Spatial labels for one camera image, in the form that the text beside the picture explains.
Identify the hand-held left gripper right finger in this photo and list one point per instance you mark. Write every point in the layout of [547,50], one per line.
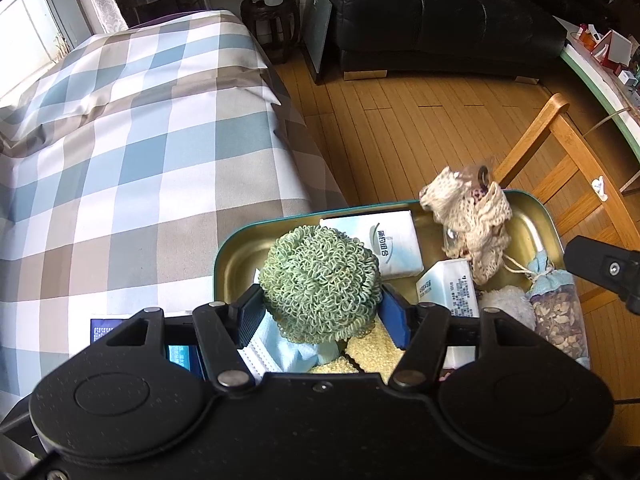
[395,317]

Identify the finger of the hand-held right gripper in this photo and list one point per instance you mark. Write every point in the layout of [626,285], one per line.
[600,265]

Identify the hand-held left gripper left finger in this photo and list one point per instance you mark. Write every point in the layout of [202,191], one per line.
[250,315]

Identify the beige textured pad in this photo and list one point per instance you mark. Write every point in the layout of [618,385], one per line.
[375,352]

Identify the gold tin tray teal rim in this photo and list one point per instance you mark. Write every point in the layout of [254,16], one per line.
[235,270]

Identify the blue face mask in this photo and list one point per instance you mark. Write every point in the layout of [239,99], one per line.
[280,352]

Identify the small white tissue pack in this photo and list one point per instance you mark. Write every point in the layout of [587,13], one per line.
[450,295]
[380,245]

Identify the clear sachet of dried pieces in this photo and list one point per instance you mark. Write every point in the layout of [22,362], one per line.
[557,310]

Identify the green mesh scrubber ball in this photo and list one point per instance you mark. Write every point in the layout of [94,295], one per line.
[320,285]

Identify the white fluffy cloth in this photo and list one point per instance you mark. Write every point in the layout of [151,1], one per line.
[507,302]

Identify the snack wrapper packet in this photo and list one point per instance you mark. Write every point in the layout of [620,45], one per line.
[475,230]

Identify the wooden chair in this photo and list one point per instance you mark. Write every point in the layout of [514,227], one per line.
[545,130]

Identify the large blue tissue pack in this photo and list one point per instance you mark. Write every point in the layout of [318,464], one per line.
[100,330]

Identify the white desk with green edge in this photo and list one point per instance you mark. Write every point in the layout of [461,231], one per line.
[600,82]

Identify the checked tablecloth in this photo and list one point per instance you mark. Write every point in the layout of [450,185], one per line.
[125,160]

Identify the white and red paper box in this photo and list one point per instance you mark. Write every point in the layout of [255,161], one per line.
[615,47]

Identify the dark round stool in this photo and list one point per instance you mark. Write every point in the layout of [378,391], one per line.
[270,25]

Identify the leaning glass panel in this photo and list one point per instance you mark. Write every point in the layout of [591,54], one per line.
[316,30]

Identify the black leather sofa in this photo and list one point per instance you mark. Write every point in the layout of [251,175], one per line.
[440,15]

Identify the dry plant stems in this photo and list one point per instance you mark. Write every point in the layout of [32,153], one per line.
[62,47]

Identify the window with dark frame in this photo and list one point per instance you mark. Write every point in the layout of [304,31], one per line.
[25,25]

